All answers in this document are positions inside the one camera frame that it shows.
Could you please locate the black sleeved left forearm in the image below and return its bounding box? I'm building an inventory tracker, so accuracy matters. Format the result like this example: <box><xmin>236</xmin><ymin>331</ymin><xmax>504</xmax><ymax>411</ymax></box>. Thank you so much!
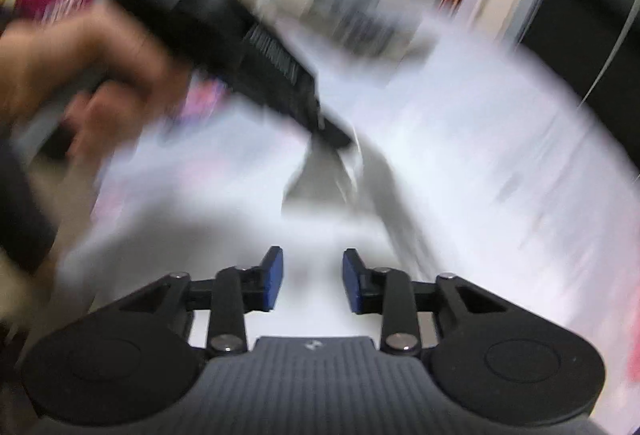
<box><xmin>0</xmin><ymin>129</ymin><xmax>58</xmax><ymax>275</ymax></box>

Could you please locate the person's left hand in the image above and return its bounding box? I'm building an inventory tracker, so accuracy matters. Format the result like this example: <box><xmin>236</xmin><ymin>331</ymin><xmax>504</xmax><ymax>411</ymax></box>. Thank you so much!
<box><xmin>1</xmin><ymin>3</ymin><xmax>192</xmax><ymax>163</ymax></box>

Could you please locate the smartphone with lit screen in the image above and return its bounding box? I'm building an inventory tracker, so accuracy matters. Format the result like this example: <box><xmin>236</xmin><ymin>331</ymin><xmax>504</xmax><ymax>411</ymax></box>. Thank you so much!
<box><xmin>169</xmin><ymin>79</ymin><xmax>228</xmax><ymax>126</ymax></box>

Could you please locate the white t-shirt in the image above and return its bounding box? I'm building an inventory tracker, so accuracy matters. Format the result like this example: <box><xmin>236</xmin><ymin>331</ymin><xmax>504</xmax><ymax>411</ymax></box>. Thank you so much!
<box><xmin>60</xmin><ymin>21</ymin><xmax>639</xmax><ymax>433</ymax></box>

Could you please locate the black sliding wardrobe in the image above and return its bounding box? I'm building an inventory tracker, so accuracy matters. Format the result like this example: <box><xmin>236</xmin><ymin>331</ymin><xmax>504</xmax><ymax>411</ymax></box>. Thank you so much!
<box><xmin>522</xmin><ymin>0</ymin><xmax>639</xmax><ymax>142</ymax></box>

